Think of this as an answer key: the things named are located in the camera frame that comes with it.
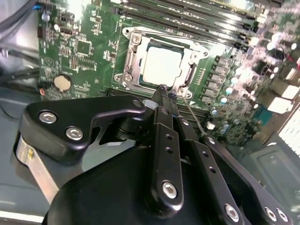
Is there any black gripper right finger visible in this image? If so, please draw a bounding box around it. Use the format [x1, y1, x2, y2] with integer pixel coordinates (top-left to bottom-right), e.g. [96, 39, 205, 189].
[169, 90, 294, 225]

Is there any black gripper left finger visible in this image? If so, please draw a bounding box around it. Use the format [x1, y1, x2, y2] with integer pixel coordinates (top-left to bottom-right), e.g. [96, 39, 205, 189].
[10, 83, 185, 213]

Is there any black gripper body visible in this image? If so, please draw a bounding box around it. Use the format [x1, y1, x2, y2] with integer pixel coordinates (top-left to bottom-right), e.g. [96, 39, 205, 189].
[42, 142, 223, 225]

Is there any metal socket cover frame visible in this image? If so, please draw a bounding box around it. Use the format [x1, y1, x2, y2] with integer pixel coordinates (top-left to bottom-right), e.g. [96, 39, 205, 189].
[126, 31, 202, 94]

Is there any silver square CPU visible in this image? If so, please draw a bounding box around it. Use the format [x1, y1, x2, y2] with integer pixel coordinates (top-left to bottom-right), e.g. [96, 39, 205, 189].
[139, 41, 186, 85]

